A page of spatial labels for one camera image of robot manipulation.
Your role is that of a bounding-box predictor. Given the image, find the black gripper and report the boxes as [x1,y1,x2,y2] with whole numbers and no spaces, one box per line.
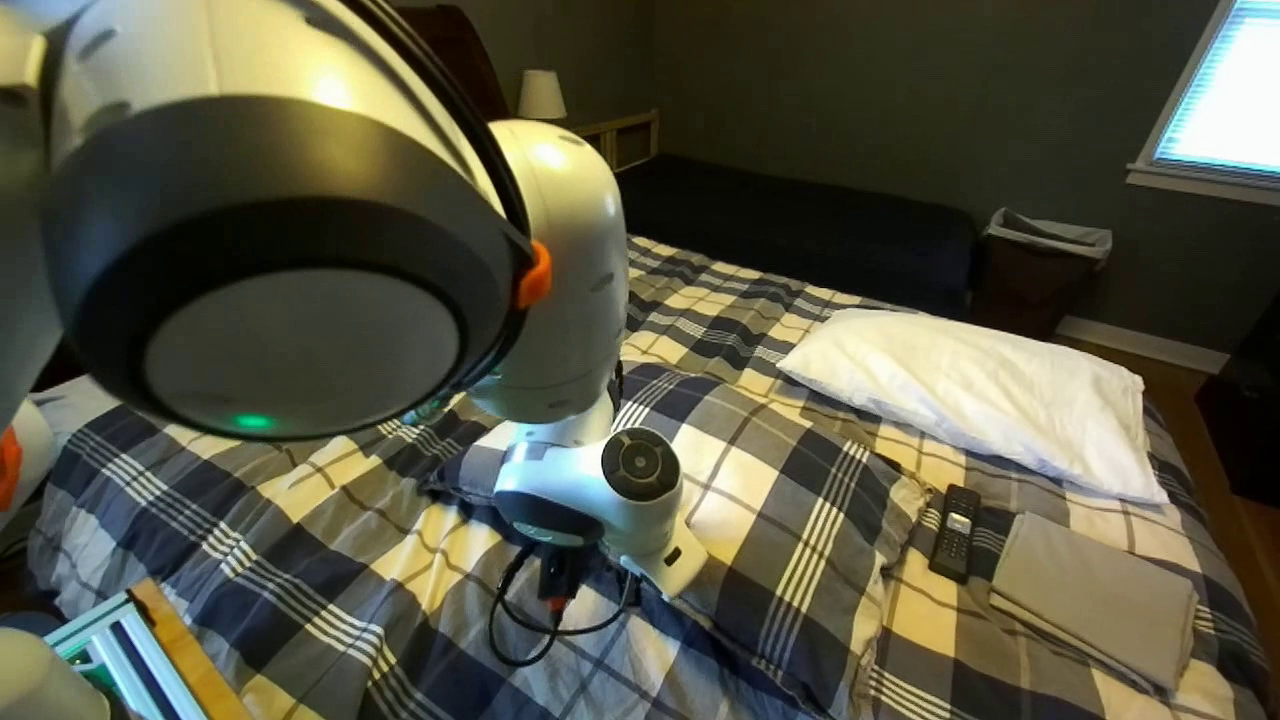
[532,541,592,615]

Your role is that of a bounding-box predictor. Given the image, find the light wooden board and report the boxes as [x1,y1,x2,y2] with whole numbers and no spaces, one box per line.
[126,574,253,720]

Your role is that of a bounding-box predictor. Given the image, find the black remote control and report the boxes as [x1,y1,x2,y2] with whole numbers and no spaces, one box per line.
[930,481,990,590]

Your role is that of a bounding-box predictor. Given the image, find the wooden nightstand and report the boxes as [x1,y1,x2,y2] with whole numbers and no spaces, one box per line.
[572,108,664,180]

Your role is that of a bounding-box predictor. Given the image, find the white table lamp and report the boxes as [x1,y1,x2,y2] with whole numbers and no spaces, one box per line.
[518,64,572,127]

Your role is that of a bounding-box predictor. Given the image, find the grey rounded object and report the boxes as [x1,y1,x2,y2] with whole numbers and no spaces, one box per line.
[0,624,120,720]

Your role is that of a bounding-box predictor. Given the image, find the grey folded cloth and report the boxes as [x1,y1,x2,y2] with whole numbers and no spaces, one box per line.
[990,509,1203,700]

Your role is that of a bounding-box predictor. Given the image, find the dark wooden headboard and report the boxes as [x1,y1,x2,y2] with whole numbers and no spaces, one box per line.
[385,0,519,124]

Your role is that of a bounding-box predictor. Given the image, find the dark bin with liner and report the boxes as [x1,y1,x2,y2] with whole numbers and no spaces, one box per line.
[978,206,1120,341]

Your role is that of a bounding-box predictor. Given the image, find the black dresser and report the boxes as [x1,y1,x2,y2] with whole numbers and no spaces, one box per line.
[1192,292,1280,513]

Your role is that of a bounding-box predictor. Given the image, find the bright window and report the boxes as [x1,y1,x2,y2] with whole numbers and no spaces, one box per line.
[1123,0,1280,214]

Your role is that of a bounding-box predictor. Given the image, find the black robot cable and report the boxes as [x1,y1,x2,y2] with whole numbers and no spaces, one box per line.
[484,535,648,671]

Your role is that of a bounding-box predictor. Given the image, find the green white frame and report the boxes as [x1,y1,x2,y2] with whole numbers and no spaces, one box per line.
[46,594,207,720]

